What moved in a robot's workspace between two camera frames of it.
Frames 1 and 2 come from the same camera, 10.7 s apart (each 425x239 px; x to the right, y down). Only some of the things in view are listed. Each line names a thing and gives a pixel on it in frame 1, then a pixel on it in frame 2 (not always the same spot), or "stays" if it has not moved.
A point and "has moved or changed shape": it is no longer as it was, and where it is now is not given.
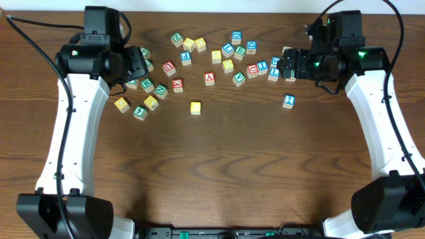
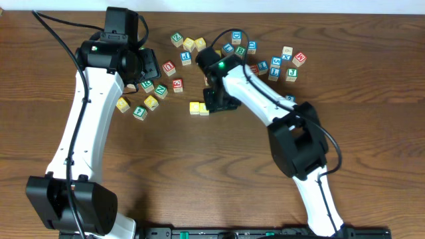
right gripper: [289, 63] → [220, 103]
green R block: [147, 85] stays
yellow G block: [122, 105] stays
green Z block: [177, 39] stays
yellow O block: [228, 66] has moved or changed shape
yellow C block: [196, 107] stays
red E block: [177, 85] stays
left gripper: [136, 62] → [150, 65]
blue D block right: [251, 47] stays
